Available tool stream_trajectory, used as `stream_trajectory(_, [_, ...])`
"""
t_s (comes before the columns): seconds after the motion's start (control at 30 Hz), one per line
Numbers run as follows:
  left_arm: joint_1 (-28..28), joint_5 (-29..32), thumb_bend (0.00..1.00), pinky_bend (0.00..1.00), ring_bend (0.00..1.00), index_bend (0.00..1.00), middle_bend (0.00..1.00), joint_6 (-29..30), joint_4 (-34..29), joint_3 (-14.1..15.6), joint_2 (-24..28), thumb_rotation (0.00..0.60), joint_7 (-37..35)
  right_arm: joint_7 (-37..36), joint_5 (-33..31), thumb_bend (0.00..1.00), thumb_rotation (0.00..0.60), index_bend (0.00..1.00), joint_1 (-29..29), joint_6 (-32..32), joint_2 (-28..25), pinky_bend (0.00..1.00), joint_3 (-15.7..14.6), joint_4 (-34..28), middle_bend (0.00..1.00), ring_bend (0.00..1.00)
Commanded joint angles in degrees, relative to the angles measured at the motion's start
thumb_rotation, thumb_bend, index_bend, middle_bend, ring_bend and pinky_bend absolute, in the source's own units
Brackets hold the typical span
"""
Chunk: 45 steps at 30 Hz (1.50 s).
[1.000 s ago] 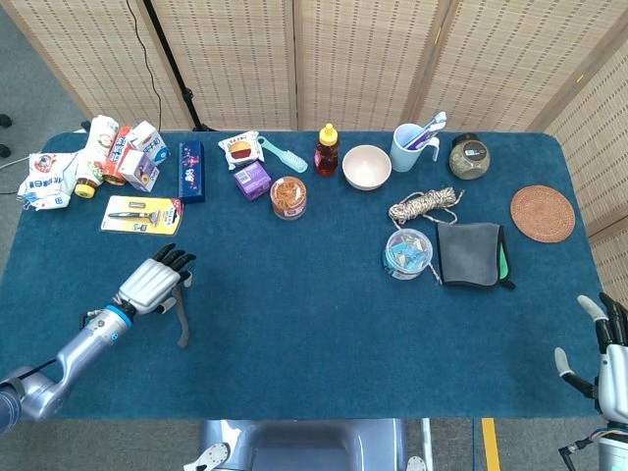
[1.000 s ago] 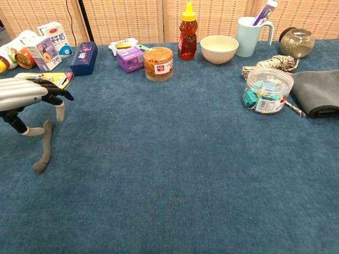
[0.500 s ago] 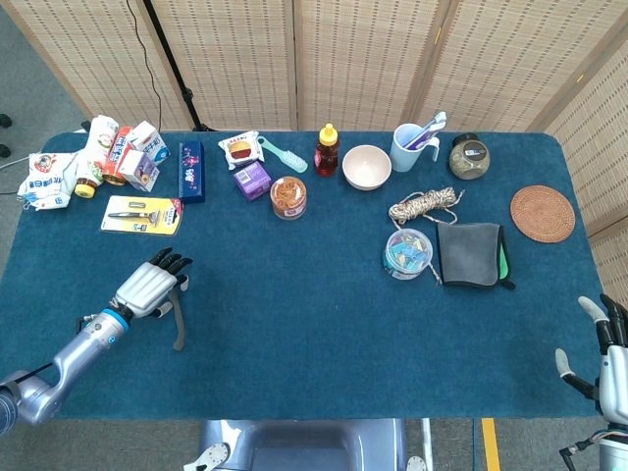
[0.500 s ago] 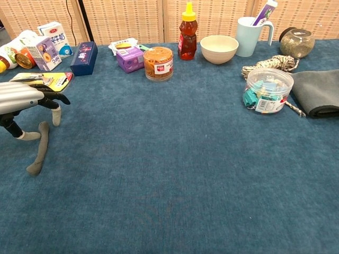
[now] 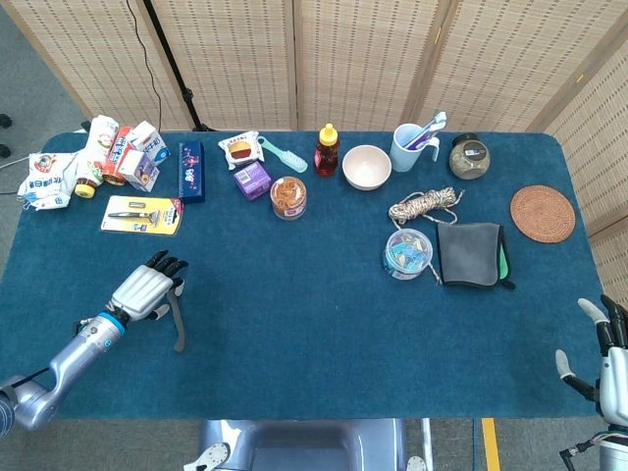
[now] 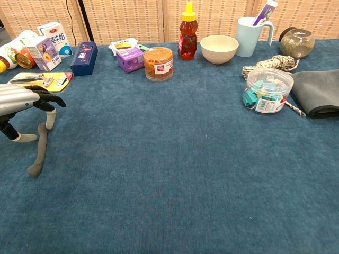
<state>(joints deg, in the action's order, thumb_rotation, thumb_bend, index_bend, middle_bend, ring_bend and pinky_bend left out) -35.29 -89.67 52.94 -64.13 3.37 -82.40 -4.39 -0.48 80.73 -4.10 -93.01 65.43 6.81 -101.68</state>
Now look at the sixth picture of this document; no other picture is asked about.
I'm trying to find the cream bowl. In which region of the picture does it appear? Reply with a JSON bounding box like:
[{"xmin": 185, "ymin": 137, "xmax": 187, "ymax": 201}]
[{"xmin": 200, "ymin": 35, "xmax": 239, "ymax": 65}]

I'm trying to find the light blue mug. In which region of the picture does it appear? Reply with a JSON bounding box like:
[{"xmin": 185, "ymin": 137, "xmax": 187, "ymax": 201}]
[{"xmin": 235, "ymin": 16, "xmax": 274, "ymax": 58}]

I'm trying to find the clear jar of rubber bands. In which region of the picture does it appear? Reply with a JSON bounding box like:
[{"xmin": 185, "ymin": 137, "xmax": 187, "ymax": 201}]
[{"xmin": 143, "ymin": 47, "xmax": 174, "ymax": 81}]

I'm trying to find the white bottle yellow cap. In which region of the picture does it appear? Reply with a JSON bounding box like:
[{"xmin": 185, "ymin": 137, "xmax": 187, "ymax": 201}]
[{"xmin": 0, "ymin": 30, "xmax": 39, "ymax": 74}]

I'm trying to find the grey folded cloth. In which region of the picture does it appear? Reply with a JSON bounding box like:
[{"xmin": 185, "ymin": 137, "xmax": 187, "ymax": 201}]
[{"xmin": 290, "ymin": 69, "xmax": 339, "ymax": 119}]

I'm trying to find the blue carpet table cover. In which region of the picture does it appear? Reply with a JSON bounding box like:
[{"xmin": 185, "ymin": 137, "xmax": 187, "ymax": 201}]
[{"xmin": 0, "ymin": 39, "xmax": 339, "ymax": 254}]

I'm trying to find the small purple box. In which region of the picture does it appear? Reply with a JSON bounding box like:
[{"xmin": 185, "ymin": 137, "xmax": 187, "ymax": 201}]
[{"xmin": 115, "ymin": 46, "xmax": 146, "ymax": 74}]

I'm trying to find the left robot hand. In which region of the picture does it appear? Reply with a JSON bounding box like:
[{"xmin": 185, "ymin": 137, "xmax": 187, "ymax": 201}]
[{"xmin": 0, "ymin": 83, "xmax": 67, "ymax": 143}]

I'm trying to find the white blue milk carton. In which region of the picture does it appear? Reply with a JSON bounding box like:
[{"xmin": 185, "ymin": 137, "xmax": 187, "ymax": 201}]
[{"xmin": 37, "ymin": 21, "xmax": 74, "ymax": 59}]

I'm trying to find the purple yogurt carton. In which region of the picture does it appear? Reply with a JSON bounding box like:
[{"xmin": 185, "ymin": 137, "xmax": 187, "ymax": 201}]
[{"xmin": 25, "ymin": 35, "xmax": 63, "ymax": 71}]

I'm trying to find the dark blue box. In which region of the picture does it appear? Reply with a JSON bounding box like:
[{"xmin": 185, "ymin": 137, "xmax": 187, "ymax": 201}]
[{"xmin": 69, "ymin": 41, "xmax": 99, "ymax": 77}]

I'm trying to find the grey clay snake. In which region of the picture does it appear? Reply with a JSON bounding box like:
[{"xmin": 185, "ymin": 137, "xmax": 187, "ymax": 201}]
[{"xmin": 26, "ymin": 122, "xmax": 50, "ymax": 178}]

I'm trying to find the thin black hanging cable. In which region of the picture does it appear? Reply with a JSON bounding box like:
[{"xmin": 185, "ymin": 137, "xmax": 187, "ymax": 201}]
[{"xmin": 65, "ymin": 0, "xmax": 77, "ymax": 46}]

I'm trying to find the purple white toothpaste tube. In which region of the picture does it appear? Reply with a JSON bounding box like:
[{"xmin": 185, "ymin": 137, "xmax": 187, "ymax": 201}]
[{"xmin": 251, "ymin": 0, "xmax": 279, "ymax": 26}]

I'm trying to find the round glass spice jar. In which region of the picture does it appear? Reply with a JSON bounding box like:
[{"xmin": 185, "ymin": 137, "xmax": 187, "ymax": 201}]
[{"xmin": 279, "ymin": 26, "xmax": 316, "ymax": 59}]

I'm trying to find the razor in yellow package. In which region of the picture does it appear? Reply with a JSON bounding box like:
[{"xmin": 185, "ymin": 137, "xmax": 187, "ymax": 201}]
[{"xmin": 7, "ymin": 71, "xmax": 74, "ymax": 93}]

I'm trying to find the bear honey bottle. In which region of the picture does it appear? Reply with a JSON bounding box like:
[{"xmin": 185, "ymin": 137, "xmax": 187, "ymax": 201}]
[{"xmin": 177, "ymin": 2, "xmax": 198, "ymax": 61}]

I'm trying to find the bamboo folding screen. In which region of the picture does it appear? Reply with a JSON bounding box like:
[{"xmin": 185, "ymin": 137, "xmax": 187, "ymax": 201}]
[{"xmin": 0, "ymin": 0, "xmax": 339, "ymax": 46}]

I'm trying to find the white snack packet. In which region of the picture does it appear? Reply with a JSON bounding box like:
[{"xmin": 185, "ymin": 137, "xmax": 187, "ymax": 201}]
[{"xmin": 108, "ymin": 38, "xmax": 140, "ymax": 56}]

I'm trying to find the red can gold lid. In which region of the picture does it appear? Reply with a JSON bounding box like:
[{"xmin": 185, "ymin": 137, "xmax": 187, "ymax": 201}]
[{"xmin": 14, "ymin": 47, "xmax": 37, "ymax": 69}]

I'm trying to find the clear jar of binder clips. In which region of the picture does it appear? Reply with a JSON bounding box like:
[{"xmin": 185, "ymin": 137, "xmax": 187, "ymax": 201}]
[{"xmin": 242, "ymin": 67, "xmax": 295, "ymax": 115}]

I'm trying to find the black tripod stand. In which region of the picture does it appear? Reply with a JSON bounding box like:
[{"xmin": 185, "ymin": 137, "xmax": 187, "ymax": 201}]
[{"xmin": 78, "ymin": 0, "xmax": 95, "ymax": 43}]

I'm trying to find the twisted rope bundle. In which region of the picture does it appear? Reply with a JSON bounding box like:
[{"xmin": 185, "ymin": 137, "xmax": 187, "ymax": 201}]
[{"xmin": 241, "ymin": 55, "xmax": 307, "ymax": 118}]

